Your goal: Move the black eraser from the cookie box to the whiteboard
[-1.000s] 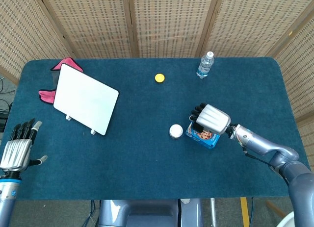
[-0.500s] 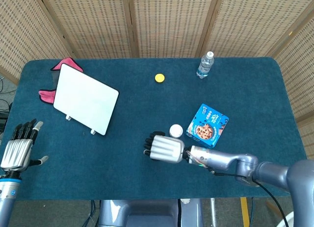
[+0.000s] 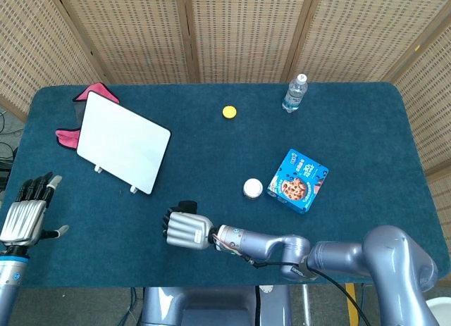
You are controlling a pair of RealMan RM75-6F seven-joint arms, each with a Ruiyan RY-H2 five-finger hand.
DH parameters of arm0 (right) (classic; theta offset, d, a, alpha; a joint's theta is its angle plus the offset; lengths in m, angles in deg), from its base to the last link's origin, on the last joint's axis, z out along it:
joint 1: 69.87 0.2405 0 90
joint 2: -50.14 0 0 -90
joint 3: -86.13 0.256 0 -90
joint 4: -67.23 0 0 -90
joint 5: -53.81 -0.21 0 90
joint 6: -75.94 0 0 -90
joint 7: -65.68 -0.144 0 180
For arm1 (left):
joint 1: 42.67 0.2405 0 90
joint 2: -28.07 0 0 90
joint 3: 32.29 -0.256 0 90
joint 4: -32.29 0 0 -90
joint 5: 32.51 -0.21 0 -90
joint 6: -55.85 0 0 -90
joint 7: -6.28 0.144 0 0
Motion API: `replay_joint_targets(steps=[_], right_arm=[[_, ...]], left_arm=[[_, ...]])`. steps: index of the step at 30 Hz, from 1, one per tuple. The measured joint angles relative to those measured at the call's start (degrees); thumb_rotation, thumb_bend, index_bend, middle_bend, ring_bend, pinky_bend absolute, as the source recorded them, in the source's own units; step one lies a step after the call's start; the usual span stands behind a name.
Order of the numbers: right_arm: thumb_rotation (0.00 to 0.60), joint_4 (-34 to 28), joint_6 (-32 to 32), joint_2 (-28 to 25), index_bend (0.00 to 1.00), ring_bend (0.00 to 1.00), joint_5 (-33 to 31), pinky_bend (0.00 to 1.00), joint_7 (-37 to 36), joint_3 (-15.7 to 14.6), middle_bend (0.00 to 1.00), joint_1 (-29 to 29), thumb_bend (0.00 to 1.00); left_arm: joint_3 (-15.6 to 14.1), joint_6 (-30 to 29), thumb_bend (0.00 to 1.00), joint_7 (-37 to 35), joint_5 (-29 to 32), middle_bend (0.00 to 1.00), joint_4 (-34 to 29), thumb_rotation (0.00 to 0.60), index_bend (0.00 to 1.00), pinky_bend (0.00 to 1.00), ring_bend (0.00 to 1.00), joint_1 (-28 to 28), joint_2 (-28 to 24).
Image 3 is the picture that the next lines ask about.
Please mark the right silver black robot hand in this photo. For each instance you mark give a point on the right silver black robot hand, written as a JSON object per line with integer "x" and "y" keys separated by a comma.
{"x": 188, "y": 231}

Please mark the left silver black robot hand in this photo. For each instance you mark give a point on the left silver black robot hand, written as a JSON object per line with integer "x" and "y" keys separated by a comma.
{"x": 23, "y": 220}

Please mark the black felt blue eraser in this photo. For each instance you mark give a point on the black felt blue eraser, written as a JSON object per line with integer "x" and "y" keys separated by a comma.
{"x": 187, "y": 206}

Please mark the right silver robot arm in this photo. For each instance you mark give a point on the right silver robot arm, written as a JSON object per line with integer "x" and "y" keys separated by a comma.
{"x": 387, "y": 259}

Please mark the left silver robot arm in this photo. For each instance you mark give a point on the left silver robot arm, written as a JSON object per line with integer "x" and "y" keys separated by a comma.
{"x": 12, "y": 283}

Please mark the blue cookie box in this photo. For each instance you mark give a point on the blue cookie box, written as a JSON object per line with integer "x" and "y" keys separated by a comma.
{"x": 297, "y": 181}

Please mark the silver robot torso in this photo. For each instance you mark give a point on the silver robot torso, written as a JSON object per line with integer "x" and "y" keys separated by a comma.
{"x": 197, "y": 305}

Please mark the clear round clip jar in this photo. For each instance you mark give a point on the clear round clip jar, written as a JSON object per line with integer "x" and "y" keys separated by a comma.
{"x": 253, "y": 188}

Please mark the teal table cloth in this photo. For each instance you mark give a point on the teal table cloth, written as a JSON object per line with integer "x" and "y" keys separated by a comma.
{"x": 211, "y": 153}

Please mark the pink cloth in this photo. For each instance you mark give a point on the pink cloth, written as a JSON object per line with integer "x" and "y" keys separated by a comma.
{"x": 67, "y": 136}

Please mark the yellow cupcake mould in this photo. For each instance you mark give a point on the yellow cupcake mould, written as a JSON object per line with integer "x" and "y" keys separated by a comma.
{"x": 229, "y": 113}

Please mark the metal table leg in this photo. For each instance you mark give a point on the metal table leg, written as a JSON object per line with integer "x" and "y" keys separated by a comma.
{"x": 306, "y": 305}

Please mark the clear water bottle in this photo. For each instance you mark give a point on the clear water bottle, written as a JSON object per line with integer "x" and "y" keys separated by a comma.
{"x": 294, "y": 97}

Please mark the woven rattan screen panel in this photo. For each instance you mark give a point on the woven rattan screen panel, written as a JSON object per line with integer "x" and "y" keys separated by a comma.
{"x": 442, "y": 206}
{"x": 430, "y": 93}
{"x": 134, "y": 34}
{"x": 246, "y": 34}
{"x": 352, "y": 34}
{"x": 35, "y": 41}

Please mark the white round container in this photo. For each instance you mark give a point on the white round container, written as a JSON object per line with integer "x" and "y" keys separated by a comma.
{"x": 440, "y": 313}

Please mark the white board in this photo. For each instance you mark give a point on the white board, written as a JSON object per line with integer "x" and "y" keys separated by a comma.
{"x": 123, "y": 143}

